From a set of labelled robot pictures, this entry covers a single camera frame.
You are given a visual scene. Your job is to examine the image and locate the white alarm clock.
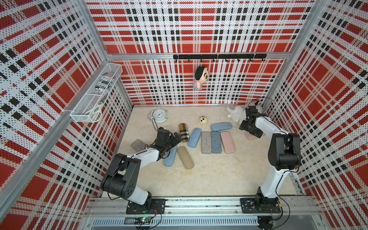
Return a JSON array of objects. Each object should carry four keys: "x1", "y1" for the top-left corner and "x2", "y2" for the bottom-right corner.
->
[{"x1": 148, "y1": 108, "x2": 168, "y2": 124}]

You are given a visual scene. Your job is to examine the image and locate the cartoon boy doll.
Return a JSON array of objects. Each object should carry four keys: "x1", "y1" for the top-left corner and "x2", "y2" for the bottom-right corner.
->
[{"x1": 193, "y1": 66, "x2": 209, "y2": 90}]

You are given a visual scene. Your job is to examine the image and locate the yellow panda squishy ball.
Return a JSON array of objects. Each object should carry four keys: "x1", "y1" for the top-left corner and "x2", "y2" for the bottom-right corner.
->
[{"x1": 199, "y1": 116, "x2": 209, "y2": 125}]

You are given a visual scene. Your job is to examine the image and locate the grey marble teal-lined case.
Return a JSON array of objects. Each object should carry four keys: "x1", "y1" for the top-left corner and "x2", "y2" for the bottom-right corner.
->
[{"x1": 130, "y1": 140, "x2": 148, "y2": 153}]

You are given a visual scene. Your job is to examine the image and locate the small pink glasses case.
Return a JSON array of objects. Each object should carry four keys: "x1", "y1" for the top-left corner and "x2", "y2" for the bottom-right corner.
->
[{"x1": 245, "y1": 131, "x2": 258, "y2": 141}]

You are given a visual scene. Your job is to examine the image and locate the white scissors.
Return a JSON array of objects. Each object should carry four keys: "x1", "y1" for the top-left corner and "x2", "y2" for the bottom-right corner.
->
[{"x1": 83, "y1": 102, "x2": 104, "y2": 123}]

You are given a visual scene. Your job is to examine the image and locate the clear wall shelf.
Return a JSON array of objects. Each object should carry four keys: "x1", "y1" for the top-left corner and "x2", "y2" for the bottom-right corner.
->
[{"x1": 71, "y1": 63, "x2": 122, "y2": 123}]

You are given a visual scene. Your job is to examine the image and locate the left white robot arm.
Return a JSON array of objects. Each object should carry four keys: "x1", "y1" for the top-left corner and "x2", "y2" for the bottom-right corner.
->
[{"x1": 100, "y1": 127, "x2": 181, "y2": 209}]

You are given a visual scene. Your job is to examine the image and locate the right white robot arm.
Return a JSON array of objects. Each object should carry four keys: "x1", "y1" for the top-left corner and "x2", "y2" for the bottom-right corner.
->
[{"x1": 239, "y1": 105, "x2": 301, "y2": 201}]

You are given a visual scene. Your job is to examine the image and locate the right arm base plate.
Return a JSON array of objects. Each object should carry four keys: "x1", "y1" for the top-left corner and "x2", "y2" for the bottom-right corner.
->
[{"x1": 240, "y1": 198, "x2": 282, "y2": 214}]

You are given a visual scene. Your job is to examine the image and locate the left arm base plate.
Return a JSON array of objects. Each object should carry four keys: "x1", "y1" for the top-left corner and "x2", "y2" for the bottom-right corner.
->
[{"x1": 126, "y1": 198, "x2": 166, "y2": 215}]

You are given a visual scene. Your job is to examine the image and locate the beige case with dark glasses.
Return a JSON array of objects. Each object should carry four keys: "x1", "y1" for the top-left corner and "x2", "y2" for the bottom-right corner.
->
[{"x1": 179, "y1": 123, "x2": 190, "y2": 142}]

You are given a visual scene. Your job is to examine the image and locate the white plush toy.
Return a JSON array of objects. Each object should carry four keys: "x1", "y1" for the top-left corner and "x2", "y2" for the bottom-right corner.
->
[{"x1": 226, "y1": 106, "x2": 246, "y2": 124}]

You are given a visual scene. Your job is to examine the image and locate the small circuit board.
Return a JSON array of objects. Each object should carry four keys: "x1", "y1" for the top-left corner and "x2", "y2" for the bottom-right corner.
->
[{"x1": 124, "y1": 217, "x2": 151, "y2": 225}]

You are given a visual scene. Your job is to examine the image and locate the black hook rail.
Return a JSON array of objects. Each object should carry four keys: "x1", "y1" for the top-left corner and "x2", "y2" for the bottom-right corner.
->
[{"x1": 173, "y1": 54, "x2": 267, "y2": 61}]

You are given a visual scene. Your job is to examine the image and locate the teal-lined glasses case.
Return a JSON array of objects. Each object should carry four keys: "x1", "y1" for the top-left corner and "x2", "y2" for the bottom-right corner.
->
[{"x1": 201, "y1": 131, "x2": 212, "y2": 154}]

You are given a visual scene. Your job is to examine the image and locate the blue case with pink glasses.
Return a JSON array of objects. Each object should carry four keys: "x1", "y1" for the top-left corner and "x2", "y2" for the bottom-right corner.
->
[{"x1": 211, "y1": 122, "x2": 232, "y2": 132}]

